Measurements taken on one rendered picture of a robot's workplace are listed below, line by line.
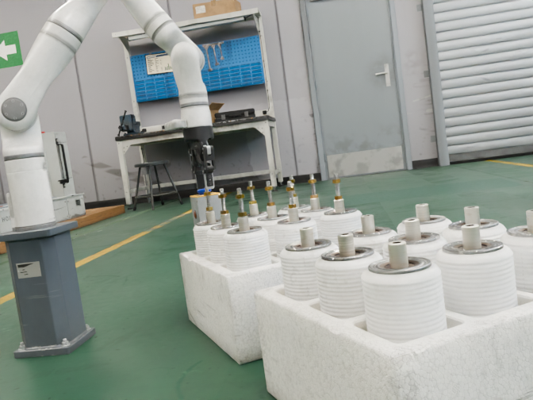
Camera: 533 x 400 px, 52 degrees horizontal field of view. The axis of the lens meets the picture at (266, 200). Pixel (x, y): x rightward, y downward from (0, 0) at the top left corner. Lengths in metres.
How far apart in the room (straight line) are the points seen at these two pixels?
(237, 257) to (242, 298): 0.09
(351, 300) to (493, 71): 5.69
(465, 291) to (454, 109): 5.54
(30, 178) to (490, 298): 1.06
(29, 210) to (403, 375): 1.02
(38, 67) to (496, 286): 1.10
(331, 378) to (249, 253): 0.44
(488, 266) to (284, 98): 5.58
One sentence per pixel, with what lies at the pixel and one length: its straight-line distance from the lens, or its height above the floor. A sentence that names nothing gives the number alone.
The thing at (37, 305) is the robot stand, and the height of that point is 0.12.
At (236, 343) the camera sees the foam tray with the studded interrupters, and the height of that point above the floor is 0.05.
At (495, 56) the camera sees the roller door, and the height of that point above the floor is 1.06.
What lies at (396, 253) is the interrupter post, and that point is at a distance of 0.68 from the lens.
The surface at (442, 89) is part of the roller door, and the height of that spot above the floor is 0.81.
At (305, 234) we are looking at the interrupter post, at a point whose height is 0.27.
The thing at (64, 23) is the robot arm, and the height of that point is 0.77.
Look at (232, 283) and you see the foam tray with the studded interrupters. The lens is 1.08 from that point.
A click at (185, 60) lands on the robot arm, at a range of 1.35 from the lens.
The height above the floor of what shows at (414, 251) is 0.24.
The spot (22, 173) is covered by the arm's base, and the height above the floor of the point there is 0.44.
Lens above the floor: 0.41
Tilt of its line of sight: 5 degrees down
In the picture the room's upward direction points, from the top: 8 degrees counter-clockwise
